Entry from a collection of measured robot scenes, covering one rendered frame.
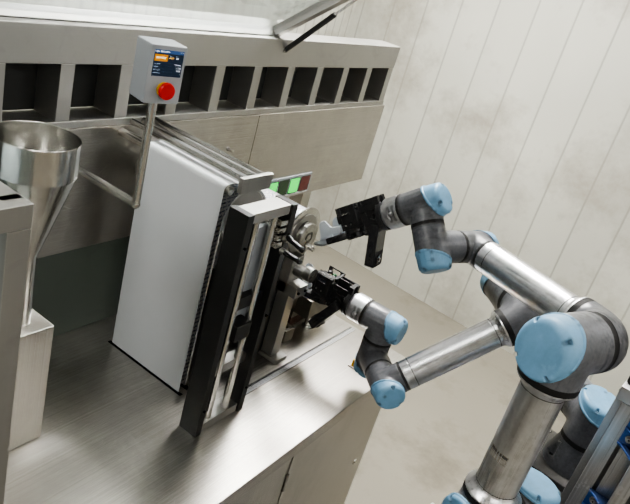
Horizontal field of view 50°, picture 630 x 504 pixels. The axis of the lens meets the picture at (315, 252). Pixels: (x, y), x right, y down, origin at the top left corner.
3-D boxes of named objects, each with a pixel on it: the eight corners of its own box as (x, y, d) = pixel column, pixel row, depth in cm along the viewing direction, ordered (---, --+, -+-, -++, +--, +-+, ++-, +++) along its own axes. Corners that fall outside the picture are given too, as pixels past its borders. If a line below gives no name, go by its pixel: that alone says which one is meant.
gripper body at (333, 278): (328, 263, 184) (365, 284, 179) (320, 290, 188) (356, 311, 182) (313, 270, 178) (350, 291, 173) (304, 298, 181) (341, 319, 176)
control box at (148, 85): (147, 106, 113) (157, 46, 108) (128, 93, 117) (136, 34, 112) (183, 108, 117) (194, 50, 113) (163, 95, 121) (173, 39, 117)
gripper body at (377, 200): (348, 205, 169) (388, 191, 162) (358, 238, 169) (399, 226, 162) (331, 210, 163) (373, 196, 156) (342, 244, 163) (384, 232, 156)
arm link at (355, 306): (369, 320, 180) (353, 329, 174) (355, 311, 182) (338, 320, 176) (377, 296, 177) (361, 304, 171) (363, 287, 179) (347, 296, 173)
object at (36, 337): (-5, 470, 127) (20, 192, 104) (-47, 428, 133) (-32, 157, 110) (59, 437, 139) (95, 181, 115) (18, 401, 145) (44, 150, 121)
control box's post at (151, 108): (135, 206, 125) (153, 101, 116) (129, 202, 125) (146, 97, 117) (141, 205, 126) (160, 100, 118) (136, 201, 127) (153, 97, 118)
